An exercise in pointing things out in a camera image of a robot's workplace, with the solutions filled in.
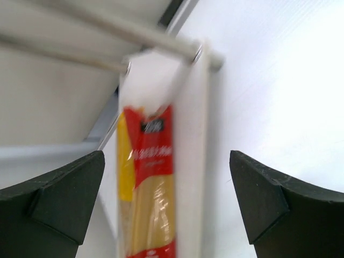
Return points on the white two-tier shelf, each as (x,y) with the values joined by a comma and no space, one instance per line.
(68,70)

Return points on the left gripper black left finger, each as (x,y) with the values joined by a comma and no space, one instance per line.
(48,215)

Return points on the yellow spaghetti bag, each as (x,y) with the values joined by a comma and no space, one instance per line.
(125,183)

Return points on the red spaghetti bag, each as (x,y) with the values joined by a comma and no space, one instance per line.
(153,219)

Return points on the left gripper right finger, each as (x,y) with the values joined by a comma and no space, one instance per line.
(284,216)

